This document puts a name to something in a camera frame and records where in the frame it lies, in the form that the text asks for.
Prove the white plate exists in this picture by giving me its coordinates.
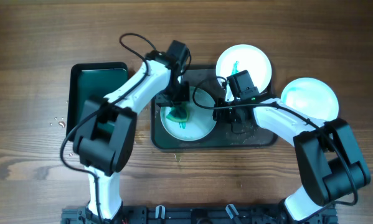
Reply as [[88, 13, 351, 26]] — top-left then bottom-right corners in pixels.
[[215, 44, 272, 93], [160, 87, 216, 141], [281, 77, 339, 121]]

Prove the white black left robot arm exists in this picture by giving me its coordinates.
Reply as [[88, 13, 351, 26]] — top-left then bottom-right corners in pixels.
[[67, 50, 191, 223]]

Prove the black water tub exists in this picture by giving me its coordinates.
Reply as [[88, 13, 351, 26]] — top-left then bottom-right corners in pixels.
[[66, 62, 128, 133]]

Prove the green yellow sponge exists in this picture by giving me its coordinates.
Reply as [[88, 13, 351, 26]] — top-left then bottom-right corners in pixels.
[[166, 105, 189, 123]]

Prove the dark grey serving tray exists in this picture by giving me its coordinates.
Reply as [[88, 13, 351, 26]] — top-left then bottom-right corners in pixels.
[[151, 65, 277, 152]]

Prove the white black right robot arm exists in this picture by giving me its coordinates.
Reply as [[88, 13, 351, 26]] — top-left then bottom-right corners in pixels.
[[214, 98, 371, 223]]

